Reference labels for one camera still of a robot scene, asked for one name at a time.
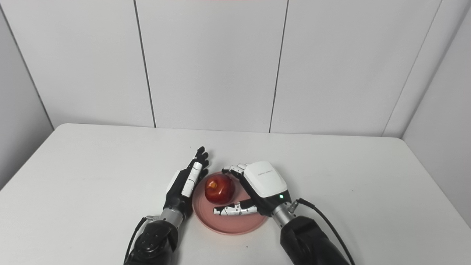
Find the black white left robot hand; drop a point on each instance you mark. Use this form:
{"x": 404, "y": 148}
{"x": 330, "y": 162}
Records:
{"x": 178, "y": 195}

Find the red apple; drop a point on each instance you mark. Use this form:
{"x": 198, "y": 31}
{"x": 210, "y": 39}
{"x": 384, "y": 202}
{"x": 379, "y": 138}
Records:
{"x": 220, "y": 189}

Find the pink round plate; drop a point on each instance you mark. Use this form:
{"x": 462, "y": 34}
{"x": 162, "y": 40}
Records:
{"x": 235, "y": 223}

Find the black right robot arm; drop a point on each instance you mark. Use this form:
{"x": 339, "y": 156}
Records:
{"x": 305, "y": 239}

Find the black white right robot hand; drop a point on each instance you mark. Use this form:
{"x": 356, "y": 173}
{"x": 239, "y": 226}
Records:
{"x": 265, "y": 182}

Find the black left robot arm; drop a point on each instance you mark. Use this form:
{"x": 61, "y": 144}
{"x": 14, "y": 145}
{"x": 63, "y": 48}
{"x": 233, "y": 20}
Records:
{"x": 154, "y": 243}

